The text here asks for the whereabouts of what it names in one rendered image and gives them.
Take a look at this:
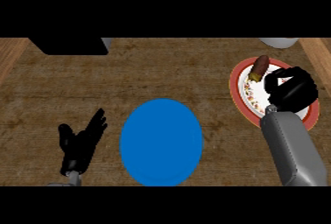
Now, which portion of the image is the red-rimmed white plate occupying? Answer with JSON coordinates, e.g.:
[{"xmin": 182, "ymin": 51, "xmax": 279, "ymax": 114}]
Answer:
[{"xmin": 228, "ymin": 56, "xmax": 321, "ymax": 132}]

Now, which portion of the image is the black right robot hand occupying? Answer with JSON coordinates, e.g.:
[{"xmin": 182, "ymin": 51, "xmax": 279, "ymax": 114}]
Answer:
[{"xmin": 263, "ymin": 66, "xmax": 319, "ymax": 114}]

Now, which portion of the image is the pale grey round container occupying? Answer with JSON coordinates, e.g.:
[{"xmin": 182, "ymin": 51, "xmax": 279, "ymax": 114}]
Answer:
[{"xmin": 259, "ymin": 38, "xmax": 300, "ymax": 49}]

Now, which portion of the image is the black box appliance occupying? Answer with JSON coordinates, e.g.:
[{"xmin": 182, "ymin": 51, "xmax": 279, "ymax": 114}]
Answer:
[{"xmin": 27, "ymin": 38, "xmax": 109, "ymax": 56}]

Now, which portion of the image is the grey metal object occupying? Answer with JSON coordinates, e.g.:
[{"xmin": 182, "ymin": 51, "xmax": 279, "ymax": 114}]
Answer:
[{"xmin": 99, "ymin": 38, "xmax": 115, "ymax": 51}]

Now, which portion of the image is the brown sweet potato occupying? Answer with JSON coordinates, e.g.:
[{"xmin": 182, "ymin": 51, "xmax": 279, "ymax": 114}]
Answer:
[{"xmin": 247, "ymin": 54, "xmax": 272, "ymax": 82}]

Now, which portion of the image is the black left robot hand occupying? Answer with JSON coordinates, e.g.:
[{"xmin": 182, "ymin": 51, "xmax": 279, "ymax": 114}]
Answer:
[{"xmin": 56, "ymin": 108, "xmax": 109, "ymax": 177}]

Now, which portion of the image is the blue oval plate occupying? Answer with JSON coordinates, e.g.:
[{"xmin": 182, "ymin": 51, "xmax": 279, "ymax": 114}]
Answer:
[{"xmin": 118, "ymin": 98, "xmax": 204, "ymax": 187}]

